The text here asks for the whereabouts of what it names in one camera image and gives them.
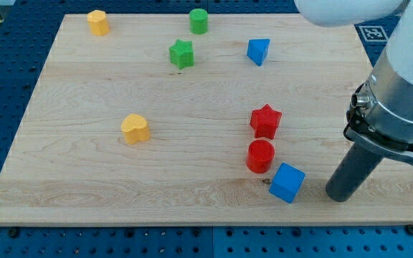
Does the yellow hexagon block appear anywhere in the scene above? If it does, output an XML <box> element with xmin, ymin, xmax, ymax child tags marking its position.
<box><xmin>87</xmin><ymin>10</ymin><xmax>110</xmax><ymax>36</ymax></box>

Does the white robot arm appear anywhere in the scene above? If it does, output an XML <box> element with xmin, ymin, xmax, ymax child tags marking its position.
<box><xmin>295</xmin><ymin>0</ymin><xmax>413</xmax><ymax>202</ymax></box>

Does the red star block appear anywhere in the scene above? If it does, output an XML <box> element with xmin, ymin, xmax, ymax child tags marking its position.
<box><xmin>250</xmin><ymin>104</ymin><xmax>283</xmax><ymax>140</ymax></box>

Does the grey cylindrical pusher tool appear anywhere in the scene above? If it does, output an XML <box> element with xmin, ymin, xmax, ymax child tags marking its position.
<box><xmin>326</xmin><ymin>143</ymin><xmax>383</xmax><ymax>202</ymax></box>

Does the yellow heart block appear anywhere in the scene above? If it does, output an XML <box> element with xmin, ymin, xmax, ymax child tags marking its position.
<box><xmin>120</xmin><ymin>113</ymin><xmax>151</xmax><ymax>145</ymax></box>

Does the blue cube block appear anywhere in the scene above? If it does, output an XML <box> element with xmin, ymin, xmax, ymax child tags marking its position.
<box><xmin>269</xmin><ymin>163</ymin><xmax>305</xmax><ymax>204</ymax></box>

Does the blue triangle block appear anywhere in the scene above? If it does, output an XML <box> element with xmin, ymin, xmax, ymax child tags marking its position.
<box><xmin>247</xmin><ymin>39</ymin><xmax>270</xmax><ymax>66</ymax></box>

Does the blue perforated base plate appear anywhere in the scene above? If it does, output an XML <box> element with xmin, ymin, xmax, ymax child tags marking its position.
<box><xmin>0</xmin><ymin>0</ymin><xmax>413</xmax><ymax>257</ymax></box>

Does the fiducial marker tag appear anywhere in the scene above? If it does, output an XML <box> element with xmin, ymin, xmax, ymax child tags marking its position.
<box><xmin>359</xmin><ymin>25</ymin><xmax>389</xmax><ymax>42</ymax></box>

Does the red cylinder block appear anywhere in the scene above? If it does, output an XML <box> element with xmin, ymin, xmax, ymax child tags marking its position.
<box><xmin>246</xmin><ymin>140</ymin><xmax>275</xmax><ymax>173</ymax></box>

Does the green star block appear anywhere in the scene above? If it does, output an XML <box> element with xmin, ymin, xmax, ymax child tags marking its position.
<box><xmin>169</xmin><ymin>39</ymin><xmax>194</xmax><ymax>70</ymax></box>

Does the green cylinder block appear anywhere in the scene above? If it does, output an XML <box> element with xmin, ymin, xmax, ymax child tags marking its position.
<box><xmin>189</xmin><ymin>9</ymin><xmax>208</xmax><ymax>34</ymax></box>

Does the wooden board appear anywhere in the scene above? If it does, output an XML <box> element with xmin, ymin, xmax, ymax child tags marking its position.
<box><xmin>0</xmin><ymin>14</ymin><xmax>413</xmax><ymax>226</ymax></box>

